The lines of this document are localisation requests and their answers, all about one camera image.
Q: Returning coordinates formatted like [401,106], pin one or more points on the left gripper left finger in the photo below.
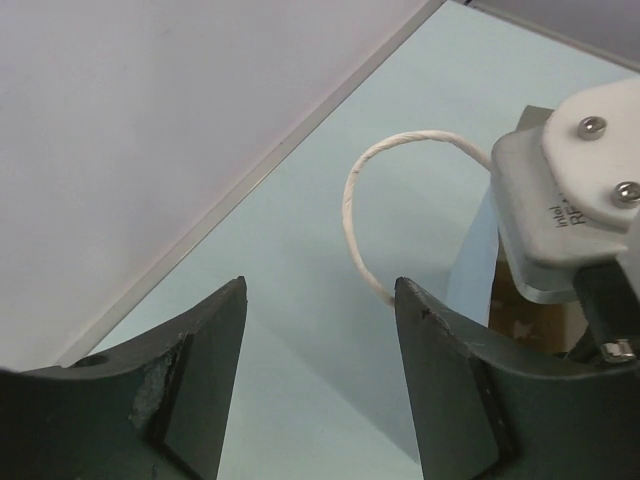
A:
[153,407]

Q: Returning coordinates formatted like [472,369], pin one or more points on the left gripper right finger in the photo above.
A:
[485,407]

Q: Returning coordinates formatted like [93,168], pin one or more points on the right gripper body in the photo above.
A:
[611,309]

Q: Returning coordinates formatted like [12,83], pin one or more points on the brown cardboard cup carrier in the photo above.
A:
[536,326]

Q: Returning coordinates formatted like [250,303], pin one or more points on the light blue paper bag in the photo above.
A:
[471,279]

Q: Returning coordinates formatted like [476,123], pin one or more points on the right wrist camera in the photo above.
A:
[565,185]

